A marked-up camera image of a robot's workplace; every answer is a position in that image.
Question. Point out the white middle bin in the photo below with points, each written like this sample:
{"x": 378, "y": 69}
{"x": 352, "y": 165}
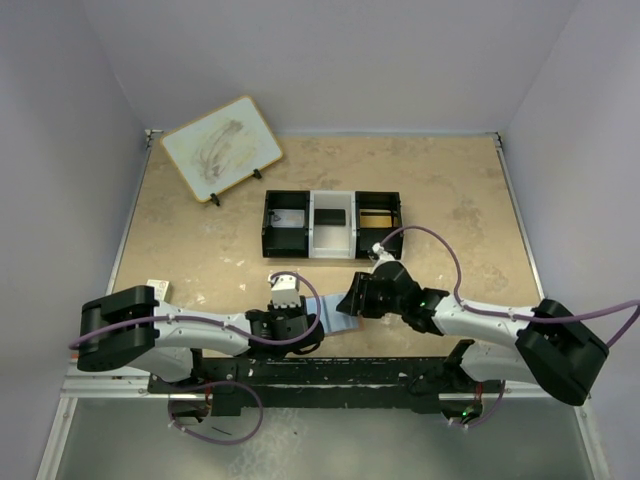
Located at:
{"x": 331, "y": 242}

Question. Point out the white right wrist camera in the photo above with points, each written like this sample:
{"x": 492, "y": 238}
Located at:
{"x": 379, "y": 255}

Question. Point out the black right bin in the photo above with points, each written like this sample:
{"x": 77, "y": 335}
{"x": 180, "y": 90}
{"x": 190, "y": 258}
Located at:
{"x": 375, "y": 201}

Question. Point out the black bin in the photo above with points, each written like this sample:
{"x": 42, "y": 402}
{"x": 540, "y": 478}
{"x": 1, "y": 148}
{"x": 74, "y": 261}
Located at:
{"x": 285, "y": 243}
{"x": 375, "y": 201}

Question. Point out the black card in bin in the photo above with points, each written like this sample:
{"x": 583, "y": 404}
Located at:
{"x": 330, "y": 217}

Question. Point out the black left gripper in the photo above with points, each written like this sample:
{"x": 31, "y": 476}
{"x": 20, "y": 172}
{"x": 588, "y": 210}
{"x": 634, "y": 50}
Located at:
{"x": 298, "y": 311}

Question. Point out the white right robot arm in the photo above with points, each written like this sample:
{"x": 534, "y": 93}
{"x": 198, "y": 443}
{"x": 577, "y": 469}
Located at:
{"x": 526, "y": 345}

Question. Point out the whiteboard with orange frame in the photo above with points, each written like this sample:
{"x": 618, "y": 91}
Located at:
{"x": 222, "y": 148}

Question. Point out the gold card in bin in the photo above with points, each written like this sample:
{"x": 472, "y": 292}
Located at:
{"x": 376, "y": 219}

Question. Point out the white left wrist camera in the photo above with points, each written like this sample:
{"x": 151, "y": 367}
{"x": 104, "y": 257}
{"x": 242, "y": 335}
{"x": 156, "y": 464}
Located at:
{"x": 285, "y": 292}

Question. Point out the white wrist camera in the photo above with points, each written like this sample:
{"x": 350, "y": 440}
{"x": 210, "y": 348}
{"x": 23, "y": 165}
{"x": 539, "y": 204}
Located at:
{"x": 285, "y": 292}
{"x": 379, "y": 255}

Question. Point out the silver card in bin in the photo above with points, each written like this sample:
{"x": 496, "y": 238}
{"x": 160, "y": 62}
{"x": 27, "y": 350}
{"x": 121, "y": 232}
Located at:
{"x": 287, "y": 218}

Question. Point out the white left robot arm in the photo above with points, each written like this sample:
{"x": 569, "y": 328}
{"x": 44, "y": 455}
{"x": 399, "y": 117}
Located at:
{"x": 132, "y": 328}

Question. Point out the black left bin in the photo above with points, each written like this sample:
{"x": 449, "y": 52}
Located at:
{"x": 285, "y": 243}

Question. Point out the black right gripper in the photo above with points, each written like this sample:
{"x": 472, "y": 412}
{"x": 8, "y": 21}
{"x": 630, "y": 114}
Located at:
{"x": 353, "y": 303}

